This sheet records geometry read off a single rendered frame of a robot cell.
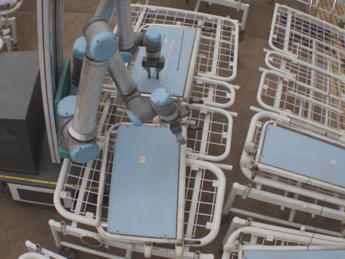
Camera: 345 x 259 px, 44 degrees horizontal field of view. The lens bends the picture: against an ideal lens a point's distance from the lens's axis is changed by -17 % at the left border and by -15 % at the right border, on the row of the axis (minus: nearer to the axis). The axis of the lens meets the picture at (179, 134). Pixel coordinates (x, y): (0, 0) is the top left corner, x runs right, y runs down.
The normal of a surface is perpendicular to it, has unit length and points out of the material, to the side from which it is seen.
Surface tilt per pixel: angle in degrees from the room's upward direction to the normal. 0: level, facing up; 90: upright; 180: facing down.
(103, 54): 83
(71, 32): 0
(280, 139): 7
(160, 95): 19
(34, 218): 0
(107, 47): 83
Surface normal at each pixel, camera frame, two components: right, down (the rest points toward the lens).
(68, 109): 0.07, -0.69
